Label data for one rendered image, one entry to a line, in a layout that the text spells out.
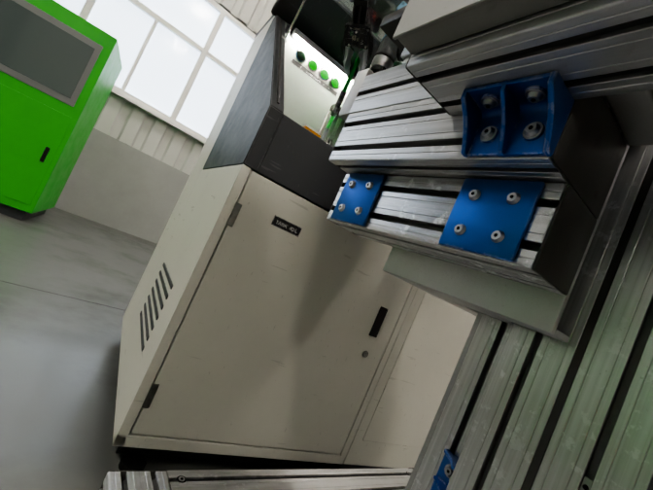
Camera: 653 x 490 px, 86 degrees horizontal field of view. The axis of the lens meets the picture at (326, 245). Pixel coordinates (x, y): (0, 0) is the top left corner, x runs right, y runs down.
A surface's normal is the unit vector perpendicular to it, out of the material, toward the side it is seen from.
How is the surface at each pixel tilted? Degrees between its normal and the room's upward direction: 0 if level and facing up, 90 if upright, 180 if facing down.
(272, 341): 90
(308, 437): 90
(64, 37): 90
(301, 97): 90
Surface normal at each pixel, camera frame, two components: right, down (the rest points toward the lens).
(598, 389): -0.73, -0.36
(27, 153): 0.46, 0.15
